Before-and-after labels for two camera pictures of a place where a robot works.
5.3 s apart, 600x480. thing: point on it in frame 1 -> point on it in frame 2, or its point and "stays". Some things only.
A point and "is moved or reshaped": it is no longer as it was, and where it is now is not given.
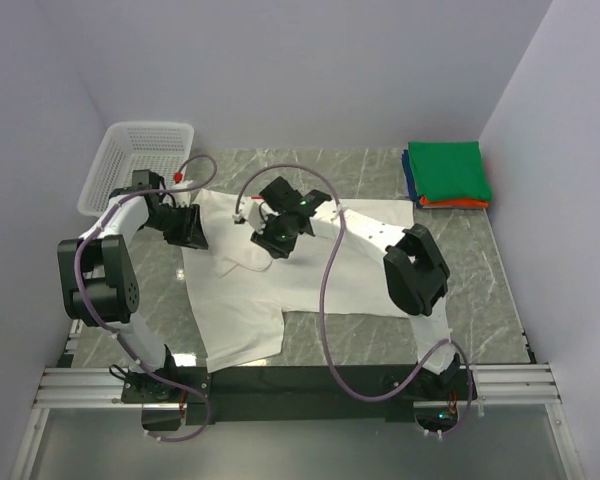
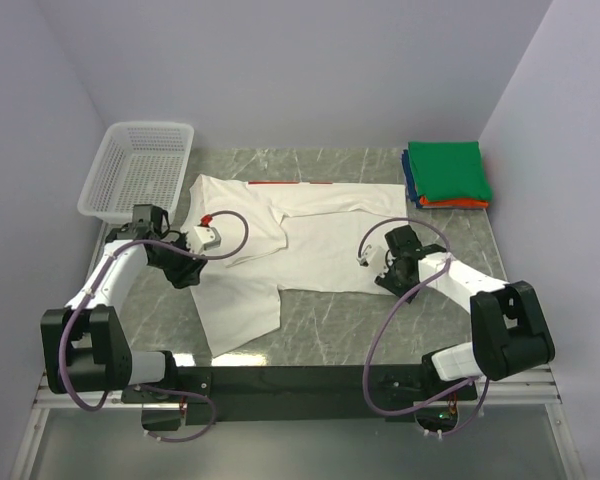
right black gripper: (264, 239) -> (387, 283)
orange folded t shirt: (453, 203) stays
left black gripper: (190, 234) -> (188, 274)
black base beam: (297, 396) stays
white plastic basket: (164, 147) stays
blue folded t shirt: (408, 175) stays
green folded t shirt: (449, 171) stays
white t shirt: (236, 294) is moved or reshaped
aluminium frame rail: (67, 388) stays
